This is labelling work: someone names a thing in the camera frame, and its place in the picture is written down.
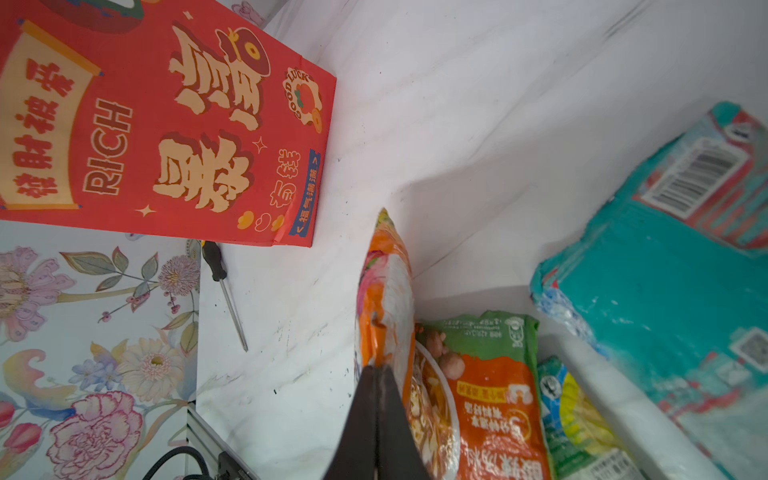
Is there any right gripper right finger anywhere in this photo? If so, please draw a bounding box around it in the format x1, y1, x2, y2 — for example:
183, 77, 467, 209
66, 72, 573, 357
376, 366, 430, 480

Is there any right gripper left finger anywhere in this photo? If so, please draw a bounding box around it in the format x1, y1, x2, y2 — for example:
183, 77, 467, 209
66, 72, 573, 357
324, 366, 377, 480

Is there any orange candy snack packet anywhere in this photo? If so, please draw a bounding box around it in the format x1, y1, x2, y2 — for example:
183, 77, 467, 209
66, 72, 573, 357
354, 209, 415, 405

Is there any red paper gift bag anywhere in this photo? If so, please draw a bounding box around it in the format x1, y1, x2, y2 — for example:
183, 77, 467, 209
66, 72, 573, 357
1, 1, 336, 247

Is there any orange green noodle packet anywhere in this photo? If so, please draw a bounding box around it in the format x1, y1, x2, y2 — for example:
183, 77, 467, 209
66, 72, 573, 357
407, 311, 555, 479

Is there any green snack packet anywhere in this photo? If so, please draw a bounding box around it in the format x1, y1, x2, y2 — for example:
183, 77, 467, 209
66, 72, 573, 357
538, 356, 645, 480

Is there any teal snack packet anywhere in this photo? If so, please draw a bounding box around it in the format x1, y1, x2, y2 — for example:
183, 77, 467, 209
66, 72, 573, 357
530, 101, 767, 479

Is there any black handled screwdriver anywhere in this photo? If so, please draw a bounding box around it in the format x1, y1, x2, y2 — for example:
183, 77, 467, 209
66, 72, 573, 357
201, 241, 249, 352

